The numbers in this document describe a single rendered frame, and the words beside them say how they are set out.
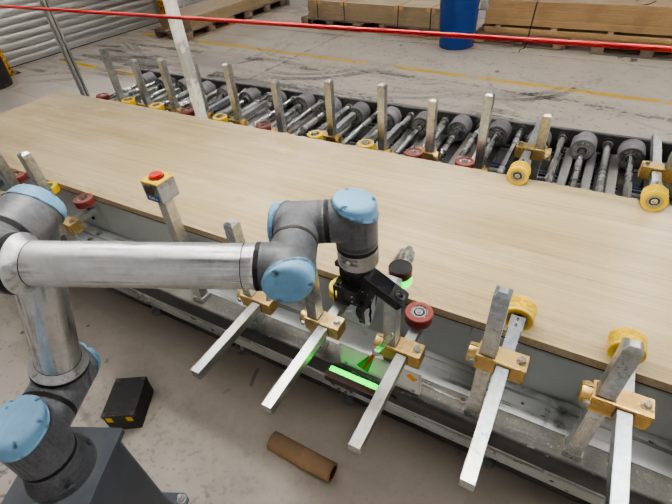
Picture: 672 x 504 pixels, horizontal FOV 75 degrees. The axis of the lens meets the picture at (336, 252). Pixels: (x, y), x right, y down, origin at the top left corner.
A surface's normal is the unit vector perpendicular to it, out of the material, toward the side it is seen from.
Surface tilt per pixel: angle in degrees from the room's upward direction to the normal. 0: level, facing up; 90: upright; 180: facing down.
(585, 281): 0
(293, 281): 90
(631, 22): 90
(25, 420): 5
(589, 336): 0
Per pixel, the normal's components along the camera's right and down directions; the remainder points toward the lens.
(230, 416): -0.07, -0.76
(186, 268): -0.02, 0.10
